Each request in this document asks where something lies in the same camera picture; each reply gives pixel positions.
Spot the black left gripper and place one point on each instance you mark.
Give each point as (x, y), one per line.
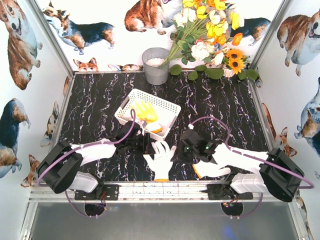
(145, 141)

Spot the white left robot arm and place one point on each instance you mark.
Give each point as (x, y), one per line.
(60, 169)

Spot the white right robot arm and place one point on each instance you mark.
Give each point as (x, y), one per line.
(266, 172)

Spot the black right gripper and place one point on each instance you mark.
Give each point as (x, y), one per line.
(182, 149)

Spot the white plastic storage basket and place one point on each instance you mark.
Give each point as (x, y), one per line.
(167, 111)

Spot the white cotton glove orange cuff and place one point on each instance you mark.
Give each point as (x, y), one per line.
(208, 169)

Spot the aluminium front rail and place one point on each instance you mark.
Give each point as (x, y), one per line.
(141, 192)

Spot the artificial flower bouquet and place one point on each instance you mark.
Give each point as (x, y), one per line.
(209, 31)

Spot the orange dotted work glove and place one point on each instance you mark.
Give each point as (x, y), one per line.
(145, 111)

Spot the blue dotted work glove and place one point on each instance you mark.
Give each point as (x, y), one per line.
(161, 162)

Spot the grey metal bucket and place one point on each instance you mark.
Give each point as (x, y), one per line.
(155, 66)

